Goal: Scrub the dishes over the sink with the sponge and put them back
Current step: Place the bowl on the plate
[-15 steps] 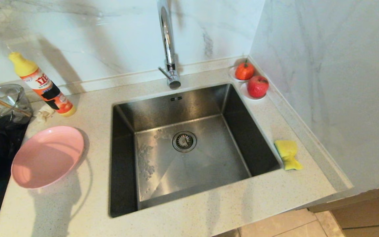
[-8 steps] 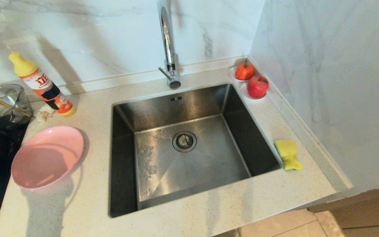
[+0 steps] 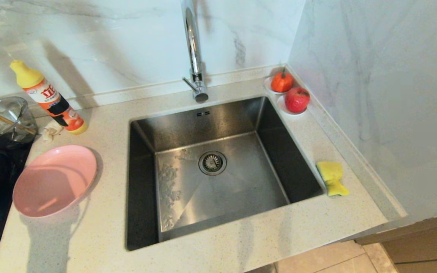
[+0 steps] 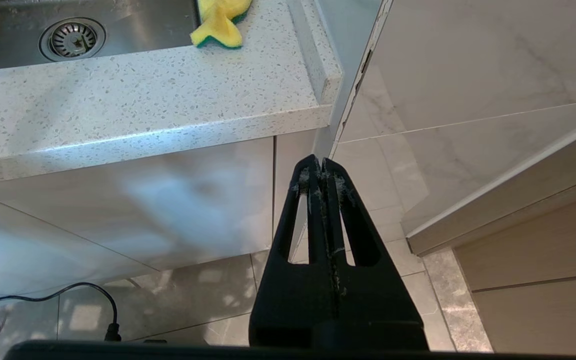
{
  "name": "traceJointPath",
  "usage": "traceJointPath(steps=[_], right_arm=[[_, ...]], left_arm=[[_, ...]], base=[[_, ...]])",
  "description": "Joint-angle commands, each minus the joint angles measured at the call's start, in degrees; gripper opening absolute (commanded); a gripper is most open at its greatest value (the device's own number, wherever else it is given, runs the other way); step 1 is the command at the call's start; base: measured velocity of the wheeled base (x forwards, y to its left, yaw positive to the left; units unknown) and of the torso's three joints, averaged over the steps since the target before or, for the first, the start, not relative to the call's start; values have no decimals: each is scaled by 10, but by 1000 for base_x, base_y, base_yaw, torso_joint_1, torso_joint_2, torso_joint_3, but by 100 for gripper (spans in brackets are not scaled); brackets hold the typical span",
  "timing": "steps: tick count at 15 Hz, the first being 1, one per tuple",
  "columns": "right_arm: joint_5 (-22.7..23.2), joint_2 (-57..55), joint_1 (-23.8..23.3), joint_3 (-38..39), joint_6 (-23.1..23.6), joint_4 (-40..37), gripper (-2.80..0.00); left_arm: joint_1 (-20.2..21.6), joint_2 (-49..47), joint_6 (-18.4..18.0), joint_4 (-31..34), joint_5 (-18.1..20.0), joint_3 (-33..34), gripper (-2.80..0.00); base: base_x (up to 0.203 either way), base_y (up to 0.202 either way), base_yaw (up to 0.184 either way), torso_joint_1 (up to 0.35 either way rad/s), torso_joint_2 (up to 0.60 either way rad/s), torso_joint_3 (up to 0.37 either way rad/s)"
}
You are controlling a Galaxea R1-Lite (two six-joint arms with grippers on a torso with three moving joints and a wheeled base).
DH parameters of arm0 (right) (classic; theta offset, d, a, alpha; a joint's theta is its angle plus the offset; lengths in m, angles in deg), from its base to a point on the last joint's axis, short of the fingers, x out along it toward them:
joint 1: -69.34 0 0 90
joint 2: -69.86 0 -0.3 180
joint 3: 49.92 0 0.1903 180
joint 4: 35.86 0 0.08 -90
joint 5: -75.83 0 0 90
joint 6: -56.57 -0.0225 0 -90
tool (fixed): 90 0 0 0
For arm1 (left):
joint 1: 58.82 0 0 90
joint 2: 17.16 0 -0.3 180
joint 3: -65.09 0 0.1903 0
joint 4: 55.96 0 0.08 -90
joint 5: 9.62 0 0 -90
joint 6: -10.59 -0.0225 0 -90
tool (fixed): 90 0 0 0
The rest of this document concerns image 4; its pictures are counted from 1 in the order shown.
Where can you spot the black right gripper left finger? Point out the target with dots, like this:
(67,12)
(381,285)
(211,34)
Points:
(293,300)

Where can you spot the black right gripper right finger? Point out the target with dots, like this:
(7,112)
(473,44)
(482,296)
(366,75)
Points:
(378,310)

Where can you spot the yellow green sponge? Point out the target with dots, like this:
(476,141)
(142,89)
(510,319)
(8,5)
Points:
(218,27)

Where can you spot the stainless steel sink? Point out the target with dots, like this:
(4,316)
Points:
(143,30)

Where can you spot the metal sink drain strainer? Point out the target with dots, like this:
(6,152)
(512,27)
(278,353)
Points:
(72,40)

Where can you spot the narrow glossy cabinet door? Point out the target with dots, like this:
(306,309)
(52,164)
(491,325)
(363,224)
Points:
(288,155)

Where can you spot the light wooden cabinet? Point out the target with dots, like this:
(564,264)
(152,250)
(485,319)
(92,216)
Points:
(543,250)

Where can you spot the wide glossy cabinet door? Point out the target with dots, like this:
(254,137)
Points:
(118,210)

